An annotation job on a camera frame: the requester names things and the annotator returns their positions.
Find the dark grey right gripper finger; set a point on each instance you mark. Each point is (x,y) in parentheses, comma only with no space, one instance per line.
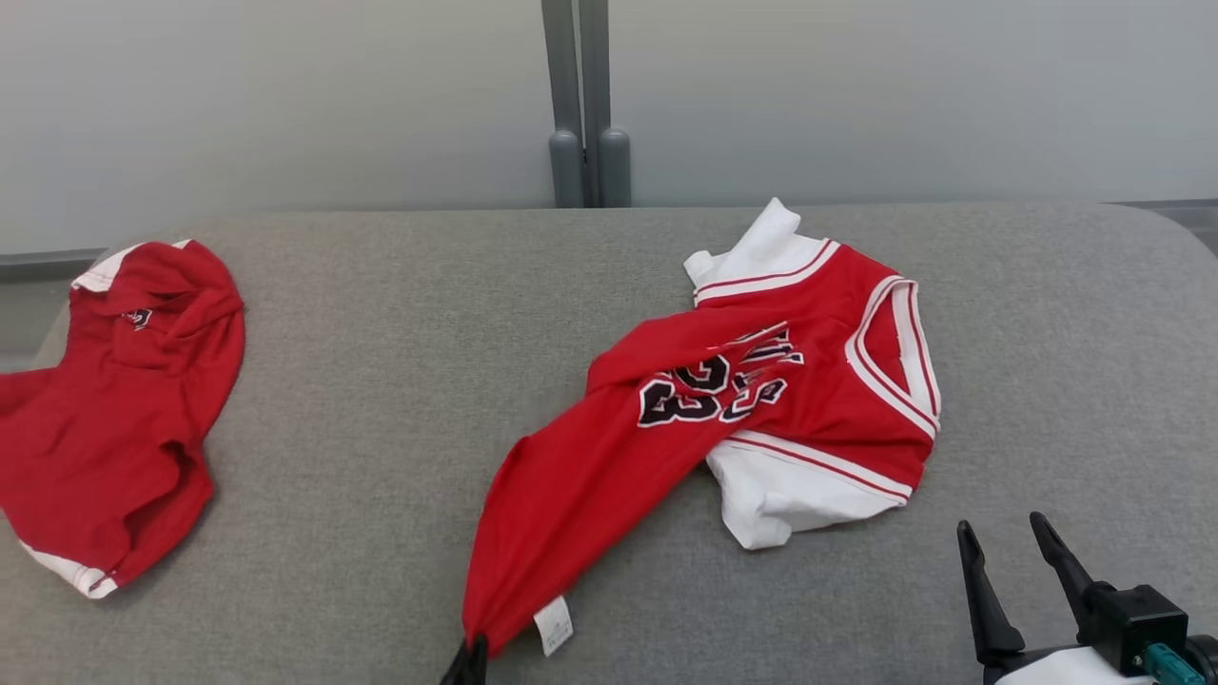
(985,609)
(1061,566)

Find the red basketball jersey number 23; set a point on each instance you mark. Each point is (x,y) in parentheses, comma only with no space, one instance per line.
(571,495)

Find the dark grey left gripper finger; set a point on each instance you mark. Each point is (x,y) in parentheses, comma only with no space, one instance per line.
(480,661)
(459,668)

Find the grey fabric sofa cushion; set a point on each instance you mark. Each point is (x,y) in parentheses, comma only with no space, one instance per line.
(381,428)

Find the grey partition post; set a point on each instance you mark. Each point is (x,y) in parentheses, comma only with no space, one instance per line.
(609,162)
(563,95)

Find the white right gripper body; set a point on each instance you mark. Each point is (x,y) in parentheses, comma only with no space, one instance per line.
(1056,671)

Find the red shorts with white trim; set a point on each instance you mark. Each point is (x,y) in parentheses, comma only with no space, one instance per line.
(105,428)

